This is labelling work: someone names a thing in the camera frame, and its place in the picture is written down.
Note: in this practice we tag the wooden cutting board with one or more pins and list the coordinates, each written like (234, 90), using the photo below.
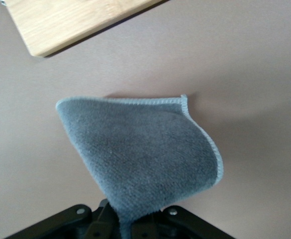
(60, 22)

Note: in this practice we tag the grey and red cloth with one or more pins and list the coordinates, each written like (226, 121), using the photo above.
(140, 149)

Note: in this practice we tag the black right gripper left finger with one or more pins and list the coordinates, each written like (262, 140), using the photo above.
(60, 226)

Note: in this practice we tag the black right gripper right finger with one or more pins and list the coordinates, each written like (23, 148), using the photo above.
(180, 224)

